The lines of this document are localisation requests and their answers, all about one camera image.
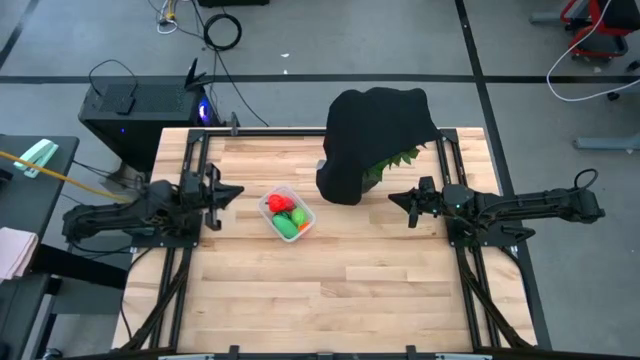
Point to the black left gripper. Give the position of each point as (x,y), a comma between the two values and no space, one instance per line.
(212,200)

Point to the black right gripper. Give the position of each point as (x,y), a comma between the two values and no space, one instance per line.
(430,200)

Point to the pink toy strawberry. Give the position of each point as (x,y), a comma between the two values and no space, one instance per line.
(290,202)

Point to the dark green toy cucumber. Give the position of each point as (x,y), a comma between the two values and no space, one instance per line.
(285,226)

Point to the light green toy mango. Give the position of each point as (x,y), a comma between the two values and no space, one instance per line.
(299,216)

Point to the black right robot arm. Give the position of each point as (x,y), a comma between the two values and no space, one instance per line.
(540,202)

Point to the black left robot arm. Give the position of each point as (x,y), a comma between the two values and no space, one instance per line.
(115,220)

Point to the clear plastic tupperware container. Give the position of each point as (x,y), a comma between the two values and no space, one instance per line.
(305,235)

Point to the dark plant pot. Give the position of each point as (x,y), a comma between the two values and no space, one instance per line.
(371,186)

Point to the green leafy plant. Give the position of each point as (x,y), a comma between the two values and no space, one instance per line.
(395,159)

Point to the black cloth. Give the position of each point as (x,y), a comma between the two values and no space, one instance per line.
(375,130)

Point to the black computer tower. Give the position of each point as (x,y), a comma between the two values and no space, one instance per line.
(140,120)

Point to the black wifi antenna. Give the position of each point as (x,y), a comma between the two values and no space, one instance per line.
(194,77)

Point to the black box at floor edge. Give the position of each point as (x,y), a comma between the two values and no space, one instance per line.
(232,2)

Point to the mint green stapler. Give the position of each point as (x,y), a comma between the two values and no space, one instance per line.
(36,156)

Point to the black side table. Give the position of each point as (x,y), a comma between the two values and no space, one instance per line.
(30,210)

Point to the grey desk foot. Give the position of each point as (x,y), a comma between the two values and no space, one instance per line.
(607,143)

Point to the pink cloth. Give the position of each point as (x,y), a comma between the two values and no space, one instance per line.
(15,252)

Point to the red and black cart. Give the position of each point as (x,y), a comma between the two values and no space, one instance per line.
(600,47)

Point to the black metal table frame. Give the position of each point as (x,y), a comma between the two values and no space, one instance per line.
(280,133)

